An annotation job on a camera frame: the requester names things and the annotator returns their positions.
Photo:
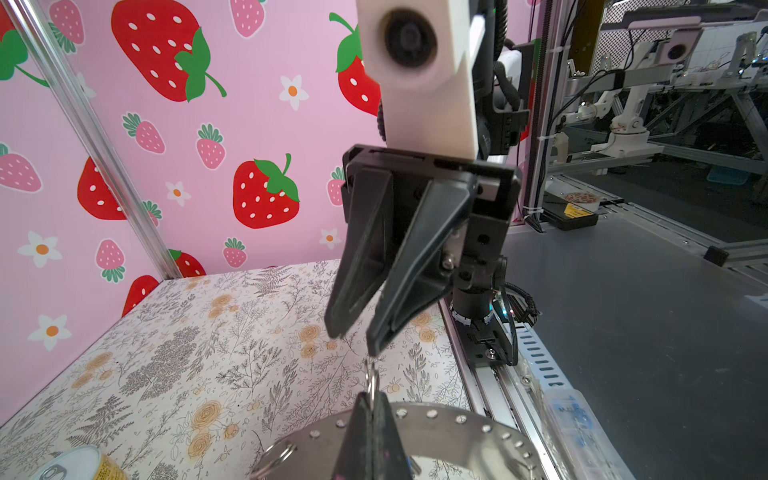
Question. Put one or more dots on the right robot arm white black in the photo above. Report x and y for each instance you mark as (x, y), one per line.
(500, 112)

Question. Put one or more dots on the aluminium rail frame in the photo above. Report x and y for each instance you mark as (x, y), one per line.
(514, 394)

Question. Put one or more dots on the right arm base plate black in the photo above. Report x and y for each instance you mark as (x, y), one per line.
(486, 321)

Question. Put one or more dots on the grey metal perforated ring plate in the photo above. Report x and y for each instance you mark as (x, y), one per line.
(487, 448)

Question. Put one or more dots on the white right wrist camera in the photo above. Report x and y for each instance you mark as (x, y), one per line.
(421, 54)

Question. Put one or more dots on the clear plastic box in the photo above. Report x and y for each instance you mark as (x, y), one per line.
(580, 439)

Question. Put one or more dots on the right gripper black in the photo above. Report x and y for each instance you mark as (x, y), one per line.
(439, 222)

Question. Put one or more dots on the yellow tin can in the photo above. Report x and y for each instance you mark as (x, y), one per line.
(82, 463)

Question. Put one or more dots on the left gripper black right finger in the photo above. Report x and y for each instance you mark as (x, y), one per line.
(389, 459)

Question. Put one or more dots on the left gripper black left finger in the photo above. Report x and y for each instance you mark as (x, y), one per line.
(356, 458)

